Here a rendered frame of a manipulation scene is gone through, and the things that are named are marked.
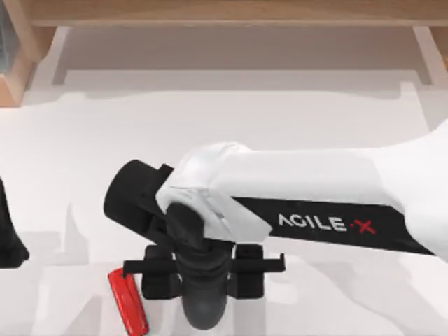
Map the red stapler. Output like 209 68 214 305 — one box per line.
107 268 151 336

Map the grey blue panel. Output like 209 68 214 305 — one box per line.
0 0 19 75

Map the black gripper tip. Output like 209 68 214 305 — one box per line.
0 177 31 271

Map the wooden cupboard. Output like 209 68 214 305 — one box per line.
0 0 448 108

